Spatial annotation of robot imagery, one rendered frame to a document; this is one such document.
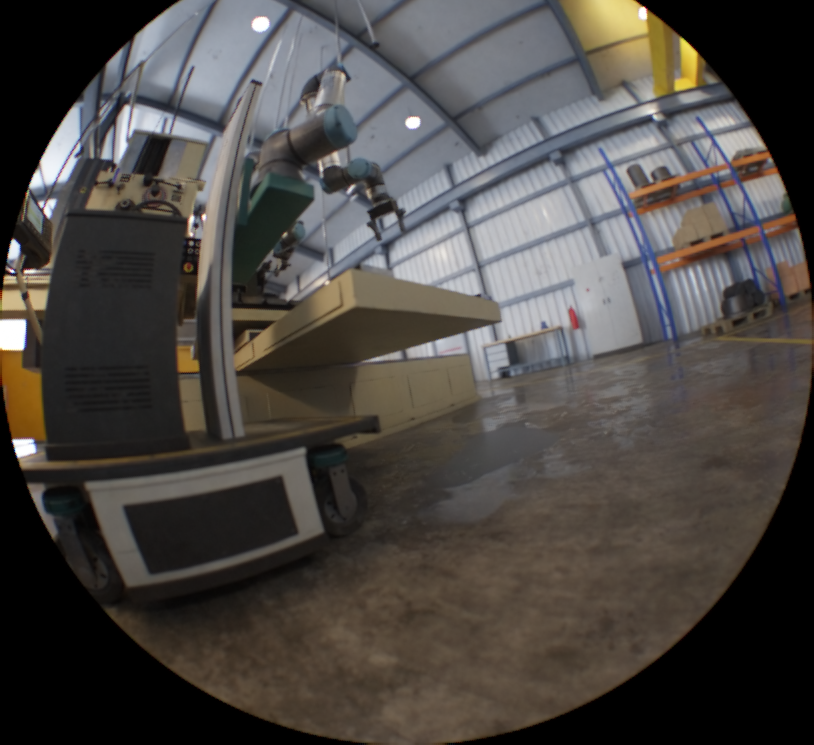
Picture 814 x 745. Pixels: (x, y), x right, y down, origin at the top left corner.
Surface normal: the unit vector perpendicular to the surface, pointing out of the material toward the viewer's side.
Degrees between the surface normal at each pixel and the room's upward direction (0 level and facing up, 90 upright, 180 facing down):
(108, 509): 90
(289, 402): 90
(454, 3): 169
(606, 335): 90
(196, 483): 90
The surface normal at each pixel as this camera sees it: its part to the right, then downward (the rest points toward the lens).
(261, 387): 0.73, -0.23
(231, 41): 0.05, 0.96
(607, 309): -0.66, 0.00
